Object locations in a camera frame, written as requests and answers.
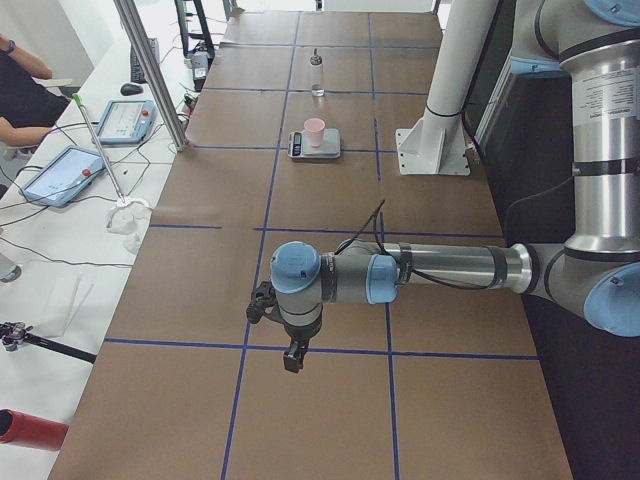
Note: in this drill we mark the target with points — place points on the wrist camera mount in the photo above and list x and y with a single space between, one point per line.
263 304

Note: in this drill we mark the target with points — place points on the silver digital kitchen scale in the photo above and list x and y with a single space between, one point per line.
301 149

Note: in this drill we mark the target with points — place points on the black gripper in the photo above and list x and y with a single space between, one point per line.
301 332

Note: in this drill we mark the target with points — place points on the red cylinder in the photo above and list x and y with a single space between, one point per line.
25 430

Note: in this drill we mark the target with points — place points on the crumpled white paper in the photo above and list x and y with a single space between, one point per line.
122 219

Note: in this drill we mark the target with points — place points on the aluminium frame post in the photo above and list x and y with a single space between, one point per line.
136 33

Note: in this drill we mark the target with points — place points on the white pillar with base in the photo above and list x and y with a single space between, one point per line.
435 145

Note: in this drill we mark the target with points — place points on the long metal rod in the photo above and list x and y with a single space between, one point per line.
97 150

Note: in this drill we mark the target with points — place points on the person in black shirt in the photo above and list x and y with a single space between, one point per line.
29 111

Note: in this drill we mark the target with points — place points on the black tripod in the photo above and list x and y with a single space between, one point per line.
15 334

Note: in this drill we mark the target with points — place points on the far teach pendant tablet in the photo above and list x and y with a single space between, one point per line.
126 122

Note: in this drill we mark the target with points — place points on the pink plastic cup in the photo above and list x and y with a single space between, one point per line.
315 128

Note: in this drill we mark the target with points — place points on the clear glass sauce bottle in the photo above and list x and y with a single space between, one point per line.
316 74

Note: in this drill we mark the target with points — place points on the black computer mouse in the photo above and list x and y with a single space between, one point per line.
130 89

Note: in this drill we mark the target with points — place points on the teach pendant tablet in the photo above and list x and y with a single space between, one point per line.
64 177
126 122

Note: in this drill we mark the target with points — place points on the near teach pendant tablet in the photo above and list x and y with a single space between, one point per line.
64 177

